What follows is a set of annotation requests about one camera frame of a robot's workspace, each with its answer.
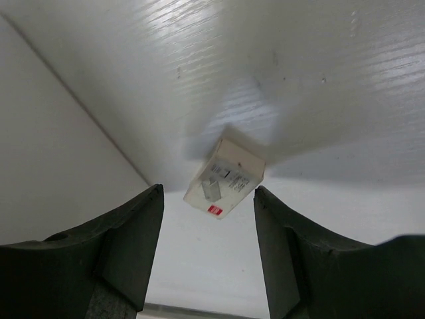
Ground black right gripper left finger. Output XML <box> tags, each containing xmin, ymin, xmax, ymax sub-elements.
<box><xmin>1</xmin><ymin>184</ymin><xmax>164</xmax><ymax>318</ymax></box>

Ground beige white eraser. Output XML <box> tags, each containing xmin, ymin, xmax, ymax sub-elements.
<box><xmin>183</xmin><ymin>138</ymin><xmax>266</xmax><ymax>219</ymax></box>

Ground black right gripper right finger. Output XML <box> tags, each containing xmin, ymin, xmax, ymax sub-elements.
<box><xmin>254</xmin><ymin>186</ymin><xmax>424</xmax><ymax>318</ymax></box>

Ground aluminium frame rail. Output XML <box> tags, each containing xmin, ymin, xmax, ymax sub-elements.
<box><xmin>142</xmin><ymin>302</ymin><xmax>272</xmax><ymax>319</ymax></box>

